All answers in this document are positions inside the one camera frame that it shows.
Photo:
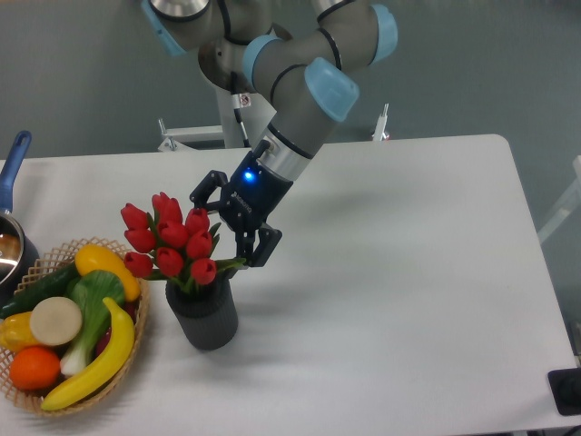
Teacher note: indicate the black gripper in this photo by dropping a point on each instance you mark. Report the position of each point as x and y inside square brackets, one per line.
[246, 201]

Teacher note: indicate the red tulip bouquet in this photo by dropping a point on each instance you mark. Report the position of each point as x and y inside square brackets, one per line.
[175, 247]

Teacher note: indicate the dark grey ribbed vase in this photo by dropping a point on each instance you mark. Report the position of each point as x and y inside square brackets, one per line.
[210, 321]

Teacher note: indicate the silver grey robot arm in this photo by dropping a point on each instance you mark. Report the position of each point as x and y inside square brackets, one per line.
[305, 80]

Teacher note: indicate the yellow squash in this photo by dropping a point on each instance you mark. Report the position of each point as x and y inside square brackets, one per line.
[92, 257]

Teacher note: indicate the green bok choy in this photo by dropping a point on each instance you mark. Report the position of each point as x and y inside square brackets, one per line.
[88, 293]

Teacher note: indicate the yellow banana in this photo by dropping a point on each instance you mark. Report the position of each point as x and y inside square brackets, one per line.
[102, 369]

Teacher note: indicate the white stand foot with bolt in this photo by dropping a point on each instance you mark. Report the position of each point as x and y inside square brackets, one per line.
[380, 132]

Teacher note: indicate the woven wicker basket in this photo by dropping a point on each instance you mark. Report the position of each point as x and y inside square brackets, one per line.
[57, 258]

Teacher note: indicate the green cucumber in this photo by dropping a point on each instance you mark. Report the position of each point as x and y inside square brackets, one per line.
[53, 284]

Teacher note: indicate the beige round radish slice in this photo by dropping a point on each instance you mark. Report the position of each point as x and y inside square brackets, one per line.
[56, 321]

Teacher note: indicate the yellow bell pepper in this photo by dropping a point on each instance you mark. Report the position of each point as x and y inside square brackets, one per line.
[16, 333]

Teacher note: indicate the orange fruit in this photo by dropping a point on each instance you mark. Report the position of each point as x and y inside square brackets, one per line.
[34, 368]

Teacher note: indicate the black device at table edge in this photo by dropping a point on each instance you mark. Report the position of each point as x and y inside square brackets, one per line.
[565, 388]

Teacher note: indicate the blue handled saucepan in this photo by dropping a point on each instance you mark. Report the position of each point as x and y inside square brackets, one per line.
[18, 253]

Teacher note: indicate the white frame at right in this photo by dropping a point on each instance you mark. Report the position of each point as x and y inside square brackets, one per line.
[565, 205]

